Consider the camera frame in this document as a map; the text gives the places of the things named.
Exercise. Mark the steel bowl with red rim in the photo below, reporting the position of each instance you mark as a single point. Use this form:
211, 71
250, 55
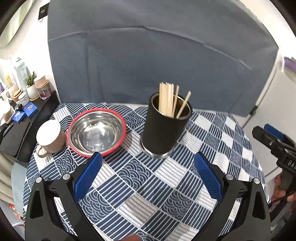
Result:
96, 130

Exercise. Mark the purple folded cloth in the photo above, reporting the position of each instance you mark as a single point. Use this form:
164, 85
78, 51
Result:
290, 68

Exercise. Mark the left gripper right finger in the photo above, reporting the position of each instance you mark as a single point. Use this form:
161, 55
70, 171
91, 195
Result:
252, 221

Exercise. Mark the pink glass jar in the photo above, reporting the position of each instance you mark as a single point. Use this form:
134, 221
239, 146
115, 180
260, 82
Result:
43, 87

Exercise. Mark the grey upholstered sofa back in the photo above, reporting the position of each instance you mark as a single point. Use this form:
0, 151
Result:
119, 52

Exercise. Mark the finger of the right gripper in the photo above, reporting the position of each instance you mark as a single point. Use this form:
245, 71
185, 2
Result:
266, 138
279, 135

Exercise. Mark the blue small box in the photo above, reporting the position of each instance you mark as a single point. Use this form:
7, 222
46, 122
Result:
30, 109

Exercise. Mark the small potted plant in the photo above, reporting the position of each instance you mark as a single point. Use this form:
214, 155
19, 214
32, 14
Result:
31, 87

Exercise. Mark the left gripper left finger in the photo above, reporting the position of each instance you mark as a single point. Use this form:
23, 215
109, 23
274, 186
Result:
43, 220

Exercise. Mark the black steel utensil cup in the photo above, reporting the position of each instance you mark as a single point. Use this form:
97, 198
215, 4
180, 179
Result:
160, 132

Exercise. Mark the wooden chopstick in cup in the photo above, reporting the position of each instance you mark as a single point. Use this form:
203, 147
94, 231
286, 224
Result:
167, 99
171, 99
162, 88

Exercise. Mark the person's right hand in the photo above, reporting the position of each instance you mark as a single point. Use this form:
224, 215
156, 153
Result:
279, 193

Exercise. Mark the beige ceramic mug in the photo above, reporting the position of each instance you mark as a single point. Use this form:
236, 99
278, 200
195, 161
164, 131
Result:
50, 137

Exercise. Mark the black side shelf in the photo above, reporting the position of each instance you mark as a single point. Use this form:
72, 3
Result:
20, 140

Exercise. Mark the white bottle on shelf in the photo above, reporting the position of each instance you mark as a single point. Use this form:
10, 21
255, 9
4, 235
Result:
22, 73

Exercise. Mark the blue patterned tablecloth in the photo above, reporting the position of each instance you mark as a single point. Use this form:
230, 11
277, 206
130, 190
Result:
139, 197

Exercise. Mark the leaning chopstick in cup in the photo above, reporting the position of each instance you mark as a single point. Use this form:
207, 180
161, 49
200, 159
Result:
183, 105

